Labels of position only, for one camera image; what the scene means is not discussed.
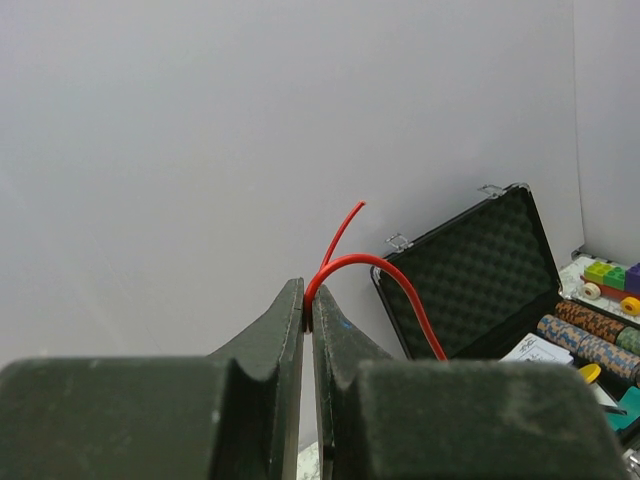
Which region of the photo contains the black poker chip case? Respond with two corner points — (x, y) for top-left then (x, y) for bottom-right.
(388, 184), (639, 450)

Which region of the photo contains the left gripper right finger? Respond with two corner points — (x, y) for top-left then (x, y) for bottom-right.
(312, 287), (628, 479)

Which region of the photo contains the white playing card deck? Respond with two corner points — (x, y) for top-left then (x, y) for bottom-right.
(502, 333), (574, 365)

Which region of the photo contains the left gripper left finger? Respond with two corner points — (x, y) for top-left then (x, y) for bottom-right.
(1, 279), (304, 479)

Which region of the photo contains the red thin wire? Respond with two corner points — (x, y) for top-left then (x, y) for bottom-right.
(304, 200), (449, 362)

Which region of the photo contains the colourful toy block train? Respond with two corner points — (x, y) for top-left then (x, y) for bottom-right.
(580, 261), (640, 317)

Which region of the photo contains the floral table mat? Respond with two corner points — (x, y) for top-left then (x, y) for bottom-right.
(297, 254), (639, 480)

